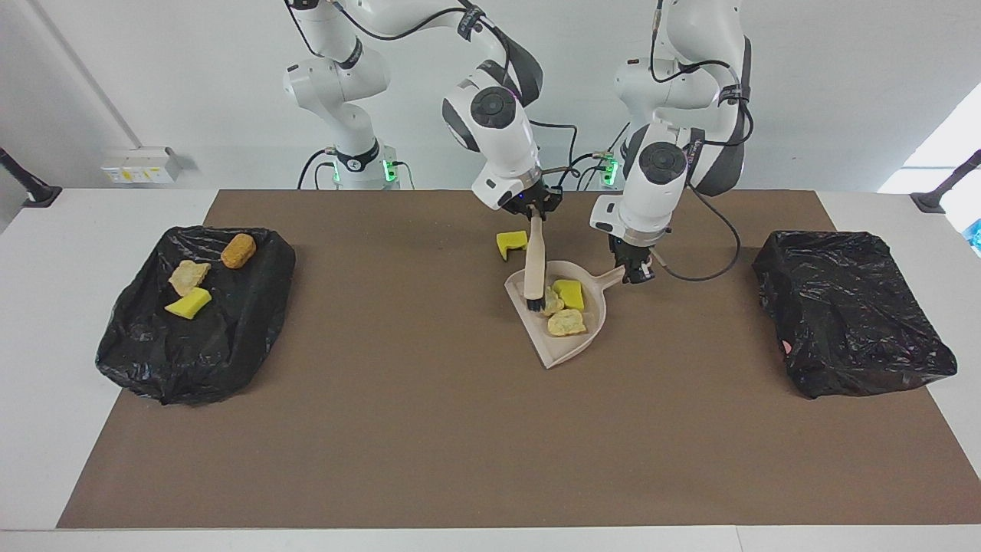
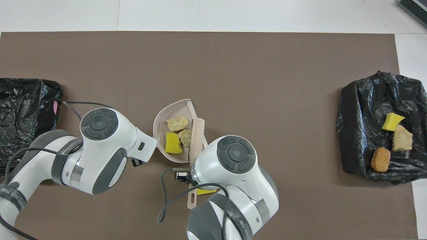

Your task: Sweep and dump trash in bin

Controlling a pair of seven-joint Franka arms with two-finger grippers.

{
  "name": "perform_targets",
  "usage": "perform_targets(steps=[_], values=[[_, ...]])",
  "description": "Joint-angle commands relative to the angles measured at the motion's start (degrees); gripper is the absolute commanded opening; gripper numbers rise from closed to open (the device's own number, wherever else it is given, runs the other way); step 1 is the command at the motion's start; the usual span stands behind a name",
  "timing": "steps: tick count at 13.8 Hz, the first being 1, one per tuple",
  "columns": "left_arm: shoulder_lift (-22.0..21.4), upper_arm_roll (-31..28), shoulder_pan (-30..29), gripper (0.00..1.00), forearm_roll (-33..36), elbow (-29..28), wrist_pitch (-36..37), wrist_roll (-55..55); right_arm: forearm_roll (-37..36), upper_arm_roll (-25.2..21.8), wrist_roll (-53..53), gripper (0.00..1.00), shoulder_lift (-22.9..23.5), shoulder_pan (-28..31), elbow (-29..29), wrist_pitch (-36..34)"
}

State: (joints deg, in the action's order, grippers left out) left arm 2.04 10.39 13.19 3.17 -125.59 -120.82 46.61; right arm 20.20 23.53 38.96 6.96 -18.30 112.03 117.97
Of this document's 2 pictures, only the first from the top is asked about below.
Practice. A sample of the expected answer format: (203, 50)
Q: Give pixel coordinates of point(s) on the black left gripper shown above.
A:
(632, 247)

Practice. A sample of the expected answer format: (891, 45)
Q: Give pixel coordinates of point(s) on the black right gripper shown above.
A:
(536, 198)

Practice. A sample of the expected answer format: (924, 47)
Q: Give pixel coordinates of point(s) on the L-shaped yellow sponge piece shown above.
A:
(510, 244)

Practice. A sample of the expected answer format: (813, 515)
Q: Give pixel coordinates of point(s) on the beige hand brush black bristles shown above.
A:
(535, 261)

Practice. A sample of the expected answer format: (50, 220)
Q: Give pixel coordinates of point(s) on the thick yellow sponge chunk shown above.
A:
(569, 295)

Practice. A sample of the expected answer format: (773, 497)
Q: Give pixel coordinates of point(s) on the rounded beige foam chunk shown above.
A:
(567, 323)

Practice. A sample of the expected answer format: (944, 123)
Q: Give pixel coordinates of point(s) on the beige foam rock chunk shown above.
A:
(553, 303)

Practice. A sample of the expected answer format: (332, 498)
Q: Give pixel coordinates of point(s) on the beige plastic dustpan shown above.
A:
(563, 349)

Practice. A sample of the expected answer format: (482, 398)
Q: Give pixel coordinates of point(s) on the brown cork piece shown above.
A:
(238, 251)

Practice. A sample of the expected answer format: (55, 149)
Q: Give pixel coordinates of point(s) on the grey-beige foam rock chunk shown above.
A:
(188, 276)

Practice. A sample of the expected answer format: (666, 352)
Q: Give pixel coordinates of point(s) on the small curved yellow sponge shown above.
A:
(188, 305)

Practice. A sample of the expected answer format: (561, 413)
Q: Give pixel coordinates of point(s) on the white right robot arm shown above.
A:
(498, 130)

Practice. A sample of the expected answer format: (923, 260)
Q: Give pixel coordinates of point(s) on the black bag bin pink spot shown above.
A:
(843, 307)

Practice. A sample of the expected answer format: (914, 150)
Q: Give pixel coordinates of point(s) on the black bag lined bin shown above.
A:
(230, 337)

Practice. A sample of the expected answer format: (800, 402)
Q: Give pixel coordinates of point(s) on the large brown table mat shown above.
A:
(460, 460)

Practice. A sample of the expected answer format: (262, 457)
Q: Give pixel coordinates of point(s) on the black clamp stand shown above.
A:
(931, 201)
(38, 193)

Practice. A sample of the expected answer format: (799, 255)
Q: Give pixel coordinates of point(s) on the small blue object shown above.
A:
(976, 234)

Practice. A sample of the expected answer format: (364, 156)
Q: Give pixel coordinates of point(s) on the white wall socket box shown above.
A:
(142, 165)

